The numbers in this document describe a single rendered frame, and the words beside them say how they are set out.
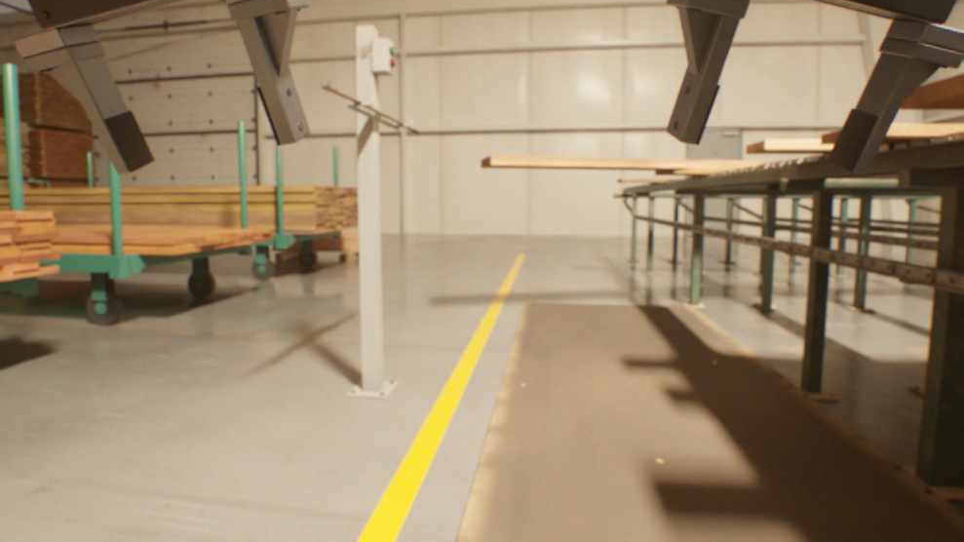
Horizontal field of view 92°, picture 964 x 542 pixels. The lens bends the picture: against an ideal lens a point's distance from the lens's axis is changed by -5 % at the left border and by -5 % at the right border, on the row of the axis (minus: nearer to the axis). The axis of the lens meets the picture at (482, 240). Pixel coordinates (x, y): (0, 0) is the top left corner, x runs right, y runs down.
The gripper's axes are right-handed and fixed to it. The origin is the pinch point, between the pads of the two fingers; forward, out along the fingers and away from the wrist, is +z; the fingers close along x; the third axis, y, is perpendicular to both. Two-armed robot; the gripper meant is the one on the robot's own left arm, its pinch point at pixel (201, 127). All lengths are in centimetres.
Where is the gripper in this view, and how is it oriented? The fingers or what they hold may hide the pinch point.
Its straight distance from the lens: 40.3
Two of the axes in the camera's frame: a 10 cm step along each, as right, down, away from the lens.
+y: 0.9, -4.7, 8.8
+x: -9.8, 1.2, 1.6
